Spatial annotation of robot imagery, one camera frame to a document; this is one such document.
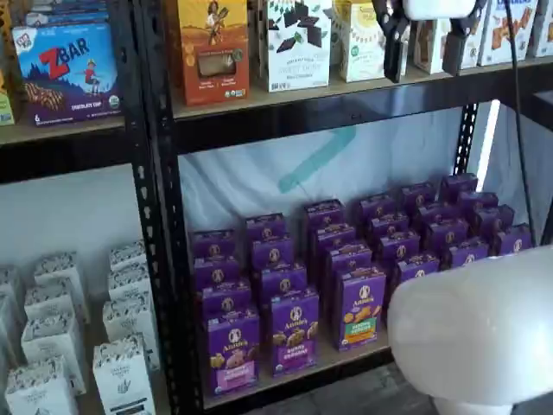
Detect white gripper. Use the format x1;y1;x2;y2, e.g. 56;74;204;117
372;0;480;83

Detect pretzel crackers cheddar box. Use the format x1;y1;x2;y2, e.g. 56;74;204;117
410;16;480;73

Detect Simple Mills almond bars box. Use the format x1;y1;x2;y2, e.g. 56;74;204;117
332;0;410;83

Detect pretzel crackers sea salt box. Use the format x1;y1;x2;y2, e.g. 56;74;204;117
478;0;540;67

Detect white cracker box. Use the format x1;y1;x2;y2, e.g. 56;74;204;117
529;0;553;58

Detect Simple Mills sweet thins box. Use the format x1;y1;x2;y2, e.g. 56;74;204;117
266;0;333;93

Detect purple Annie's snack box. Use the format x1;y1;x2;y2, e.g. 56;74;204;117
492;222;536;257
473;204;516;239
440;172;480;202
457;189;500;217

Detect purple Annie's brown patch box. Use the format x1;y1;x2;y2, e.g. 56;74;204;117
425;218;471;256
443;240;490;271
399;182;437;213
414;202;454;228

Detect purple Annie's green patch box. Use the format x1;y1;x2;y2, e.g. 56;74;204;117
303;199;347;237
326;241;373;282
315;222;359;260
334;265;388;353

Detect orange Revival snack box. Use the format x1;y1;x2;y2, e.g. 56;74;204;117
177;0;251;107

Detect blue Z Bar box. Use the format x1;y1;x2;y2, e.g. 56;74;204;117
24;0;110;26
11;21;123;127

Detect white Organic Pantry box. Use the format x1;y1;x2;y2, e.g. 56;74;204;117
108;240;149;273
0;264;22;303
33;252;86;291
23;278;91;325
106;265;153;303
0;293;25;368
92;332;156;415
20;313;87;395
4;356;81;415
102;293;160;371

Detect orange Bobo's box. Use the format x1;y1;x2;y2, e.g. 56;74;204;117
0;25;16;127

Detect black metal rack with Annie's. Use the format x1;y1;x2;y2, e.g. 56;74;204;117
133;0;553;415

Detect black metal rack white boxes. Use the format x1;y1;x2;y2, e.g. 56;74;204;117
0;0;152;415

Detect black metal frame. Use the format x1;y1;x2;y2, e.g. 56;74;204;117
531;90;553;269

